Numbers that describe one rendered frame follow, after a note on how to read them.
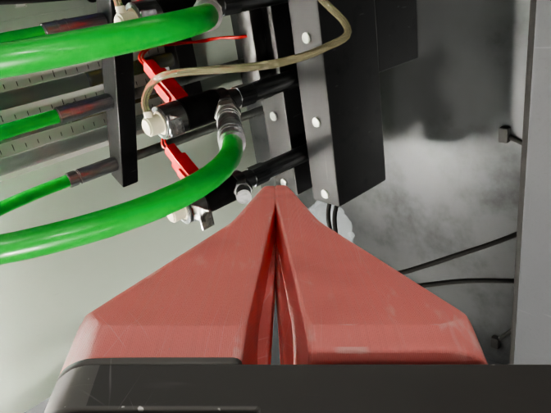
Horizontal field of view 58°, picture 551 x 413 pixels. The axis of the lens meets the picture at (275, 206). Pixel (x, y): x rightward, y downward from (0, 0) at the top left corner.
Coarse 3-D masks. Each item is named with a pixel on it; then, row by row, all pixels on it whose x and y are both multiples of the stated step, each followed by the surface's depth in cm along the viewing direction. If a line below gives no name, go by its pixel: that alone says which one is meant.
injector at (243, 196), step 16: (304, 144) 53; (272, 160) 50; (288, 160) 51; (304, 160) 52; (240, 176) 47; (256, 176) 48; (272, 176) 50; (224, 192) 46; (240, 192) 45; (208, 208) 45
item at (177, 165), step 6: (174, 144) 48; (168, 150) 48; (174, 150) 48; (168, 156) 48; (174, 156) 47; (180, 156) 47; (186, 156) 47; (174, 162) 47; (180, 162) 47; (186, 162) 47; (192, 162) 47; (174, 168) 48; (180, 168) 47; (186, 168) 46; (192, 168) 47; (180, 174) 46; (186, 174) 46
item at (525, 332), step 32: (544, 0) 33; (544, 32) 34; (544, 64) 34; (544, 96) 35; (544, 128) 36; (544, 160) 37; (544, 192) 38; (544, 224) 39; (544, 256) 40; (544, 288) 41; (512, 320) 45; (544, 320) 42; (512, 352) 46; (544, 352) 43
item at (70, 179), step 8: (64, 176) 57; (72, 176) 57; (40, 184) 55; (48, 184) 55; (56, 184) 56; (64, 184) 56; (72, 184) 57; (24, 192) 54; (32, 192) 54; (40, 192) 55; (48, 192) 55; (8, 200) 53; (16, 200) 53; (24, 200) 54; (32, 200) 54; (0, 208) 52; (8, 208) 53
